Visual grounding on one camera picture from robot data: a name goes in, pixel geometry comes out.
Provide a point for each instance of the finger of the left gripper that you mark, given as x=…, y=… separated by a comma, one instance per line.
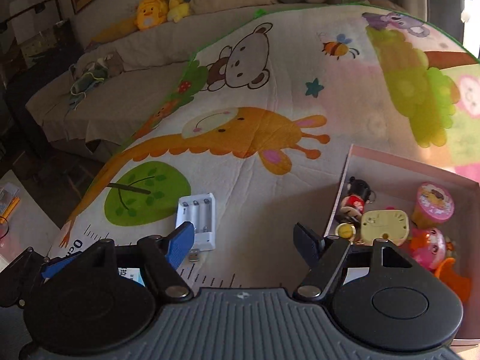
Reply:
x=26, y=272

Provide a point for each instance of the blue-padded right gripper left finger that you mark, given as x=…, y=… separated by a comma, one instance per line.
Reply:
x=157, y=258

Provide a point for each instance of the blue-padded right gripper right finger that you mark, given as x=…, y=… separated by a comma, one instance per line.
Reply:
x=328, y=259

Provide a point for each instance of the white battery charger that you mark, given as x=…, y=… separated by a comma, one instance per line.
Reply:
x=200, y=210

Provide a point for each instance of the orange translucent toy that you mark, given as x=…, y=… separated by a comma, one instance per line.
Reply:
x=459, y=284

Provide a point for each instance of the blue white tissue pack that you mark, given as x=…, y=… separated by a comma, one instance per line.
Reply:
x=131, y=273

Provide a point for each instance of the small usb dongle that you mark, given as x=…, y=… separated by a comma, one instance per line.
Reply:
x=194, y=255

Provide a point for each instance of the black-haired doll figure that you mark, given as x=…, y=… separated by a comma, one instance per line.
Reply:
x=352, y=206

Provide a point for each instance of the cream yellow toy case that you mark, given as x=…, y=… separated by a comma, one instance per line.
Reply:
x=391, y=225

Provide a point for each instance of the pink fish toy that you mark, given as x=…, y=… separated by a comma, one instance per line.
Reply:
x=429, y=247

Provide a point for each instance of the pink cardboard box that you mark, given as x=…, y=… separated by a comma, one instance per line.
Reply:
x=395, y=181

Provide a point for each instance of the pink lidded cup toy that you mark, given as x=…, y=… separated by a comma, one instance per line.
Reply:
x=434, y=206

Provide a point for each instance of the cartoon play mat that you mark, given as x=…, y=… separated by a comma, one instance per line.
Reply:
x=263, y=120

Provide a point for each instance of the beige covered sofa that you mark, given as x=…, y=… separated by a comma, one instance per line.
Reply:
x=120, y=82

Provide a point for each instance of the green crumpled cloth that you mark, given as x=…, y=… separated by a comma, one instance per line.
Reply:
x=93, y=75

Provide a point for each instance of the yellow duck plush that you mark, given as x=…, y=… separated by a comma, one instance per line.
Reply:
x=151, y=13

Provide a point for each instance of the small yellow plush toy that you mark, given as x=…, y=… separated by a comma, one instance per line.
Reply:
x=177, y=10

